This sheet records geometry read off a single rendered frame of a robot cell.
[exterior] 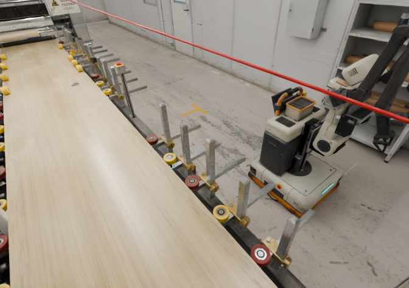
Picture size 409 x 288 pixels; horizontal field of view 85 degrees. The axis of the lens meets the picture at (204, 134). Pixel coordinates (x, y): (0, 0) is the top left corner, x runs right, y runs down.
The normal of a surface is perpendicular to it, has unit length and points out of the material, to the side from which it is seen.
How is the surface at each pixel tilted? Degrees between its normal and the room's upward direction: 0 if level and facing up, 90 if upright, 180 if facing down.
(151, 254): 0
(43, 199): 0
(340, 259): 0
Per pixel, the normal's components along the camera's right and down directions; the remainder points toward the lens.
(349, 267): -0.04, -0.79
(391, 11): -0.80, 0.39
